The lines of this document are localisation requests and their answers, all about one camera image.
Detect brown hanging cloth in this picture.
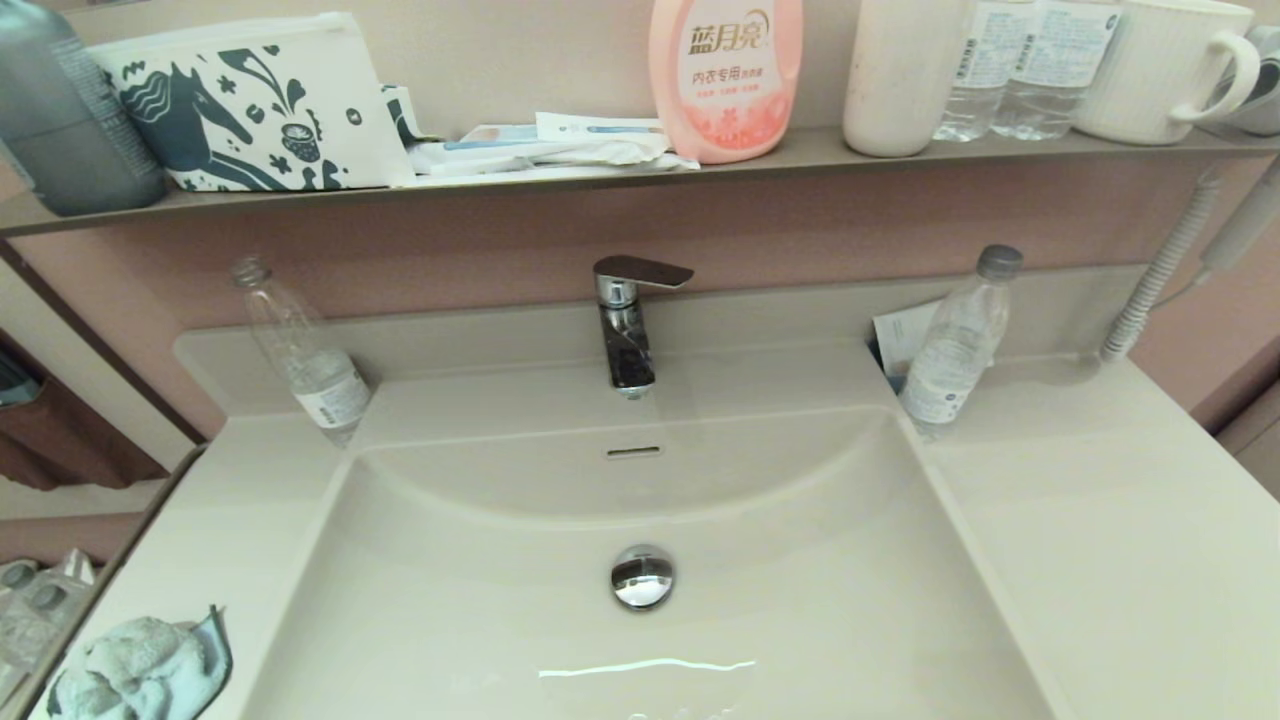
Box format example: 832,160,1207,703
0,335,166,491

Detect chrome drain stopper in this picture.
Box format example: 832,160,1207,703
610,545,677,612

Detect white coiled cord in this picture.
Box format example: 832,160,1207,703
1100,175,1223,363

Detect blue white toiletry packet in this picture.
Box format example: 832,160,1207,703
458,122,541,147

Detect clear bottle grey cap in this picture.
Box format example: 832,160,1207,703
897,244,1025,443

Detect clear uncapped plastic bottle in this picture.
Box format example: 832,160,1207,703
230,257,373,448

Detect small patterned pouch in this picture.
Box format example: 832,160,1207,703
380,85,441,146

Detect dark teal hanging item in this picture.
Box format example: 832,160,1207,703
0,350,41,406

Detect white paper card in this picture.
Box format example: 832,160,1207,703
872,300,946,393

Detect white ribbed mug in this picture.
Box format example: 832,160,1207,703
1075,0,1263,145

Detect white plastic toiletry packet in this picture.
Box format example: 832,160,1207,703
405,135,701,183

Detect grey translucent bottle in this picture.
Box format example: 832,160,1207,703
0,0,168,217

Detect brown wall shelf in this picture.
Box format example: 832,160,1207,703
0,125,1280,238

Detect white ceramic sink basin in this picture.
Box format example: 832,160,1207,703
235,400,1061,720

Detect pink detergent bottle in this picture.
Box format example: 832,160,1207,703
648,0,804,164

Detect clear labelled water bottle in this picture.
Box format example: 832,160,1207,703
935,0,1046,142
992,0,1123,141

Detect white horse print pouch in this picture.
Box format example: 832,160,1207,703
88,12,416,191

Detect plastic wrapped toiletries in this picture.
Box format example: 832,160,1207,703
0,548,98,701

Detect chrome sink faucet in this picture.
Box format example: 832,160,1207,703
593,254,695,401

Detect white toothbrush box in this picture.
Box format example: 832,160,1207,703
535,112,666,141

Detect blue grey cleaning cloth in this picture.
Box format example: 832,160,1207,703
45,605,233,720

